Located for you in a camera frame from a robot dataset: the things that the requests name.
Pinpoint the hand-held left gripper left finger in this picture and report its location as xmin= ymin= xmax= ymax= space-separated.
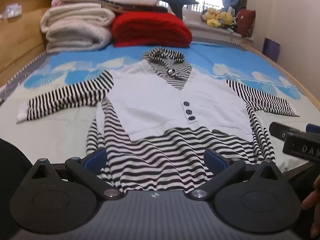
xmin=26 ymin=147 xmax=123 ymax=201

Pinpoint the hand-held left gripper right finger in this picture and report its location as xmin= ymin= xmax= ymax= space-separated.
xmin=189 ymin=149 xmax=288 ymax=201

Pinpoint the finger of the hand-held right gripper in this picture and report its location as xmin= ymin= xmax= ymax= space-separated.
xmin=269 ymin=122 xmax=308 ymax=141

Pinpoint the striped and white hooded top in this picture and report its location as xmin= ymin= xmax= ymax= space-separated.
xmin=16 ymin=47 xmax=300 ymax=194

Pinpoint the person's right hand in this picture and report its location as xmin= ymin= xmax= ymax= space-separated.
xmin=301 ymin=177 xmax=320 ymax=232

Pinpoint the blue and white bed sheet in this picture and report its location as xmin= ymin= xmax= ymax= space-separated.
xmin=0 ymin=36 xmax=320 ymax=178

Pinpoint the purple box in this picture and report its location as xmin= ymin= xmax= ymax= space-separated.
xmin=263 ymin=37 xmax=281 ymax=63

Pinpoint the dark red patterned cushion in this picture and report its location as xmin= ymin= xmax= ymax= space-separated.
xmin=236 ymin=8 xmax=257 ymax=38

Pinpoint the yellow plush toy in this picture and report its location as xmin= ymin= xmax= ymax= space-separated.
xmin=217 ymin=11 xmax=237 ymax=32
xmin=205 ymin=7 xmax=222 ymax=28

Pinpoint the white folded fleece blanket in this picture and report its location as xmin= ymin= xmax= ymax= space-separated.
xmin=40 ymin=3 xmax=116 ymax=54

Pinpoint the red folded knit blanket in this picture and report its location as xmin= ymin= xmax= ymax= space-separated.
xmin=112 ymin=12 xmax=193 ymax=48

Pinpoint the wooden headboard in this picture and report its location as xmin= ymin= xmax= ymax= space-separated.
xmin=0 ymin=0 xmax=60 ymax=88

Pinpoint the clear plastic bag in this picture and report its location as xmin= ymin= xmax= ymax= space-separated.
xmin=0 ymin=3 xmax=23 ymax=21

